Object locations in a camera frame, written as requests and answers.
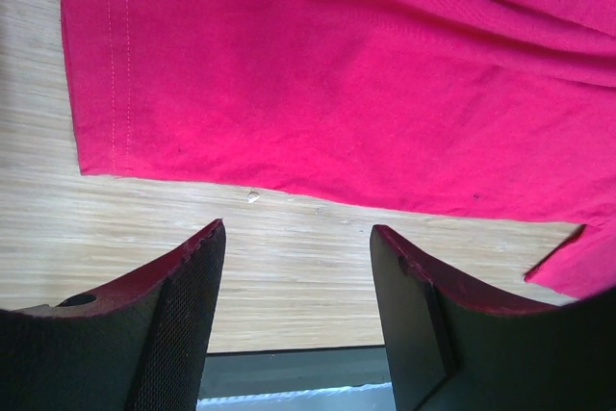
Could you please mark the white slotted cable duct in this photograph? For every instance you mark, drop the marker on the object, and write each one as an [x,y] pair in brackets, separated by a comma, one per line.
[244,396]

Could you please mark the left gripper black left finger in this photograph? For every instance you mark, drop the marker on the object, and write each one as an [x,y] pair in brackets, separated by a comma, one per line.
[138,342]

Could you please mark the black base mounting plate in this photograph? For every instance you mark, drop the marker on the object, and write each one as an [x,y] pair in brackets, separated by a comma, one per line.
[235,374]

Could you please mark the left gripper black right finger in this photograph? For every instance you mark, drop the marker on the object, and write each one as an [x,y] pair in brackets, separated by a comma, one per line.
[454,342]

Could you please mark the magenta pink t shirt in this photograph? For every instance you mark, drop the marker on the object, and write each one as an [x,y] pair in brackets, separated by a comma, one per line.
[500,109]

